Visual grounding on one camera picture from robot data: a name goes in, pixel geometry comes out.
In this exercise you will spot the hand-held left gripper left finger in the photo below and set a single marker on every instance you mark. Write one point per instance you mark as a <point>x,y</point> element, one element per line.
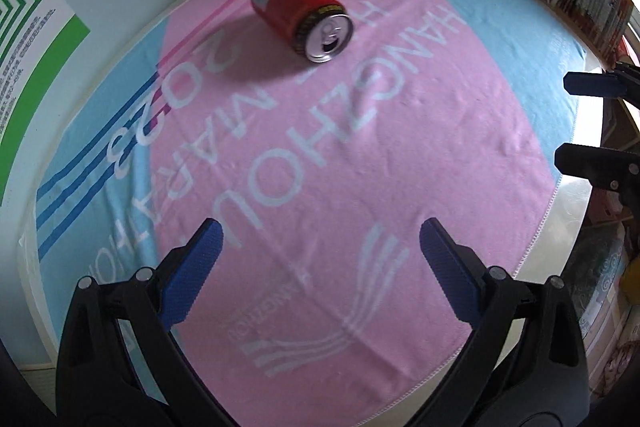
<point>192,277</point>

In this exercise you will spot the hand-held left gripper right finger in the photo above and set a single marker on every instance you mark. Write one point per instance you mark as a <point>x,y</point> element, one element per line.
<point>447,272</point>

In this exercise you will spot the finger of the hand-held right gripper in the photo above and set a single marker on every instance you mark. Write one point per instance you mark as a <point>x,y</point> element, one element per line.
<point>600,167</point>
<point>595,83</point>

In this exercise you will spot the red drink can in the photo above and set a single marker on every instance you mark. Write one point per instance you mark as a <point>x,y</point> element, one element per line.
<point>290,7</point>

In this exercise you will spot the row of colourful books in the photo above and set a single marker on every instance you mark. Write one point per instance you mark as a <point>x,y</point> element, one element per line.
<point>600,7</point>

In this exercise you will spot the grey patterned rug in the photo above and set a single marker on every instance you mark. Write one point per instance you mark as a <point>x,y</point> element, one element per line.
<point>597,277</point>

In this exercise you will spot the yellow object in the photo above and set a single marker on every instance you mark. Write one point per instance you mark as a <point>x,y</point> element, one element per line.
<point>631,284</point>

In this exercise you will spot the pink and blue printed towel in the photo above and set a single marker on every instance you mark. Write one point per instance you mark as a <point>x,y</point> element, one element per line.
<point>320,147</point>

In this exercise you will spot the pink floral cloth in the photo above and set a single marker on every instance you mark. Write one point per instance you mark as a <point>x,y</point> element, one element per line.
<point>620,364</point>

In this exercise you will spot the green and white wall poster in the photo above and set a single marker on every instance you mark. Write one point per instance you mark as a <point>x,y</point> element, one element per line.
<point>30,57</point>

